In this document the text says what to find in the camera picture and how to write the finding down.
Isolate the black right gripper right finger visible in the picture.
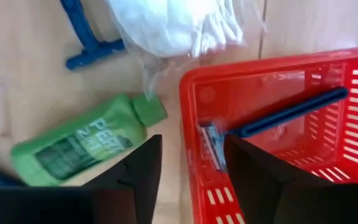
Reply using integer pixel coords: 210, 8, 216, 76
223, 134, 334, 224

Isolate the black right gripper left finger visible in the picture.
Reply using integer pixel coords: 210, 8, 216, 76
82, 134, 163, 224

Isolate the green Pert shampoo bottle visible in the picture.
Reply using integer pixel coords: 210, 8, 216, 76
10, 92, 168, 187

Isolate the red plastic basket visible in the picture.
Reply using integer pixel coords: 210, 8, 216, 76
178, 45, 358, 224

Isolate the blue disposable razor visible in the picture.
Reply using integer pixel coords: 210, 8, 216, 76
59, 0, 126, 71
199, 86, 350, 172

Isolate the clear bag of white cotton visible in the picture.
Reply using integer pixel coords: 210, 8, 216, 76
106, 0, 269, 100

